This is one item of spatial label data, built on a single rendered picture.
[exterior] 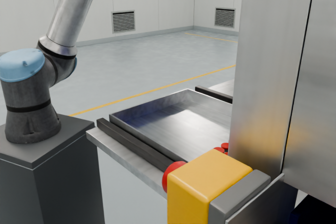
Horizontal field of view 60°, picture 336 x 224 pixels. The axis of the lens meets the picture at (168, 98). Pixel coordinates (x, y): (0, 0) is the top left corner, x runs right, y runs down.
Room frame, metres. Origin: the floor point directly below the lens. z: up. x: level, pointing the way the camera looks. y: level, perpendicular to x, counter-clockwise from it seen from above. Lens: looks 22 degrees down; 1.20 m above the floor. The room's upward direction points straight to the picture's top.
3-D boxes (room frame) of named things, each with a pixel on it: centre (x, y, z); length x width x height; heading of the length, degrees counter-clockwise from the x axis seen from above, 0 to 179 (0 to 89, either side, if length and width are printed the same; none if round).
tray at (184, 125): (0.57, -0.07, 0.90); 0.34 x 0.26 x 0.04; 42
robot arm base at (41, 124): (0.76, 0.40, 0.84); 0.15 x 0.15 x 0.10
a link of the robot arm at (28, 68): (0.77, 0.39, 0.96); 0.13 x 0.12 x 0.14; 170
